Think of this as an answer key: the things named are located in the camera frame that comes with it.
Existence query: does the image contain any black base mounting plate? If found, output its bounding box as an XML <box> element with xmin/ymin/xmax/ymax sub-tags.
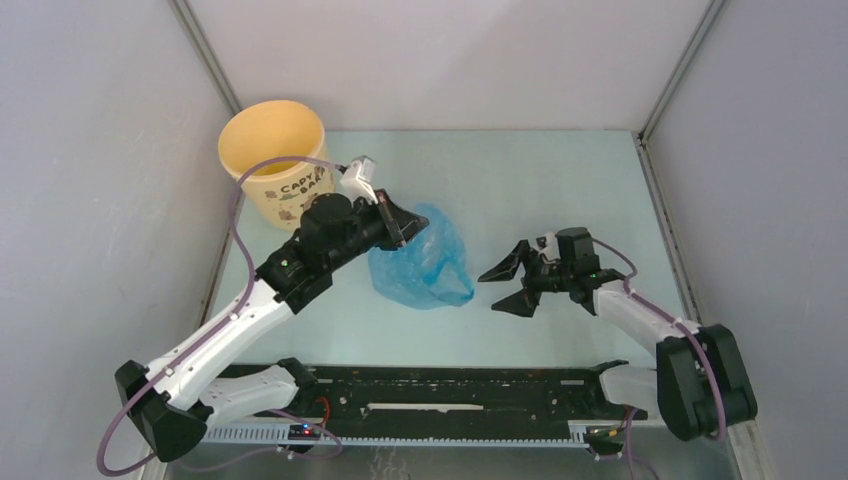
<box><xmin>285</xmin><ymin>362</ymin><xmax>626</xmax><ymax>439</ymax></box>

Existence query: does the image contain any blue plastic trash bag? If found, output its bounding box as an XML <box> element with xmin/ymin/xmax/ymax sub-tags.
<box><xmin>367</xmin><ymin>203</ymin><xmax>475</xmax><ymax>310</ymax></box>

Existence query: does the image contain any small electronics board with LEDs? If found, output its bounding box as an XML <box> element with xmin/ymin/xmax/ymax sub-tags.
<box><xmin>287</xmin><ymin>423</ymin><xmax>322</xmax><ymax>441</ymax></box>

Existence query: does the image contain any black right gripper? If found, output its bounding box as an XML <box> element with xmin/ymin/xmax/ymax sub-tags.
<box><xmin>478</xmin><ymin>239</ymin><xmax>573</xmax><ymax>318</ymax></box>

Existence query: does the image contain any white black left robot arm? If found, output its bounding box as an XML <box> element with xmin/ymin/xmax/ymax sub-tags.
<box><xmin>115</xmin><ymin>190</ymin><xmax>429</xmax><ymax>462</ymax></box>

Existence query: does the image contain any white cable duct rail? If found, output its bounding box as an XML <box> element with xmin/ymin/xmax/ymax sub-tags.
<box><xmin>201</xmin><ymin>422</ymin><xmax>589</xmax><ymax>448</ymax></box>

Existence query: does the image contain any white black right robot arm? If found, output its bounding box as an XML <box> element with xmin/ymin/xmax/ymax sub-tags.
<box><xmin>479</xmin><ymin>227</ymin><xmax>759</xmax><ymax>441</ymax></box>

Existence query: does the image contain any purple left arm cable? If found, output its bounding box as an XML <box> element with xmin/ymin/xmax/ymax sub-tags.
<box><xmin>96</xmin><ymin>156</ymin><xmax>349</xmax><ymax>478</ymax></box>

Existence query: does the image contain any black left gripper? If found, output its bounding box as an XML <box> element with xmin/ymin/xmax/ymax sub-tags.
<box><xmin>326</xmin><ymin>188</ymin><xmax>429</xmax><ymax>271</ymax></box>

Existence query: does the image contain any yellow capybara trash bin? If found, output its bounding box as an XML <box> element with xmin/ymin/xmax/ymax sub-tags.
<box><xmin>217</xmin><ymin>100</ymin><xmax>335</xmax><ymax>231</ymax></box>

